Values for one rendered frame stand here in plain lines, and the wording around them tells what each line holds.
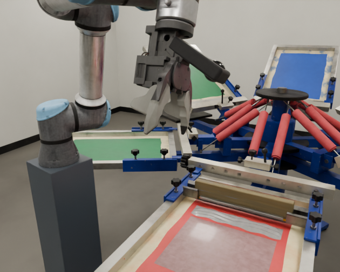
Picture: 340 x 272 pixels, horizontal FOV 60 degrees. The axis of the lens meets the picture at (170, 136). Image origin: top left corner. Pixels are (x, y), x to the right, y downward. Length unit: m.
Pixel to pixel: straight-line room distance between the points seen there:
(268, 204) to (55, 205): 0.81
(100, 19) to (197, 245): 0.83
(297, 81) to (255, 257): 2.01
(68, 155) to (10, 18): 3.93
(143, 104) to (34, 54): 4.69
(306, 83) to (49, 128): 2.24
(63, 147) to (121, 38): 5.46
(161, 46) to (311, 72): 2.48
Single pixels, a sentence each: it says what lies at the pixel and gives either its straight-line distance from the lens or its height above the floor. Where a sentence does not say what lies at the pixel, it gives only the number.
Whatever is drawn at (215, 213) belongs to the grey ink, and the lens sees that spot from 1.29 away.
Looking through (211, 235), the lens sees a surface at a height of 0.96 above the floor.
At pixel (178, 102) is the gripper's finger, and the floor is 1.54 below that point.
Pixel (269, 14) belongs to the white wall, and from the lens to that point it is 5.31.
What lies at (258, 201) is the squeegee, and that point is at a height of 1.03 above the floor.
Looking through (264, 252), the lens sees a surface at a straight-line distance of 1.14.
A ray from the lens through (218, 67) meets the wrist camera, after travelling 0.50.
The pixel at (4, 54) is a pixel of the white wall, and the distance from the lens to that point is 4.86.
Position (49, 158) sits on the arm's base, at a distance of 1.17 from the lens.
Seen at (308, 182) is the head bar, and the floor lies 1.04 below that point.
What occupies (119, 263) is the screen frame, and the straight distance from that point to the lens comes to 1.04.
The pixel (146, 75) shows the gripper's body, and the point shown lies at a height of 1.60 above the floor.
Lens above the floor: 1.67
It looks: 19 degrees down
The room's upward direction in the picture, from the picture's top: straight up
